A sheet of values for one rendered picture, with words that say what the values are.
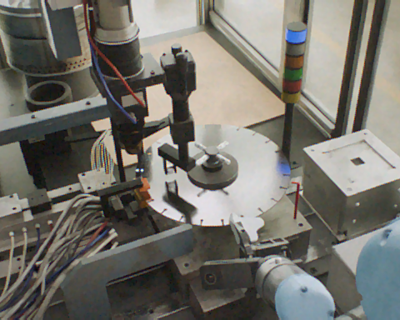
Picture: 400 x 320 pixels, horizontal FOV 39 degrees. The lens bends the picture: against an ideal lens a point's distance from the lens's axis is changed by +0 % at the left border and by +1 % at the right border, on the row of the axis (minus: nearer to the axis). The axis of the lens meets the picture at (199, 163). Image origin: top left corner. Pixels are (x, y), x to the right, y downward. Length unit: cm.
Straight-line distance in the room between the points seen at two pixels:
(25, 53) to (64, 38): 62
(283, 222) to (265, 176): 11
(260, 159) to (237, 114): 49
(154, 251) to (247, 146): 37
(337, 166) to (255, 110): 49
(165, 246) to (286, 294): 30
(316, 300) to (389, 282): 29
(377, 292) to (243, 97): 130
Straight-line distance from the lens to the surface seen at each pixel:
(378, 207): 134
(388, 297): 53
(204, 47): 206
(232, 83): 185
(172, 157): 112
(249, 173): 119
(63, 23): 106
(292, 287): 80
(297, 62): 132
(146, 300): 122
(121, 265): 101
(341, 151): 136
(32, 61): 168
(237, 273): 97
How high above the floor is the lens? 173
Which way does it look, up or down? 40 degrees down
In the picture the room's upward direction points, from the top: 3 degrees counter-clockwise
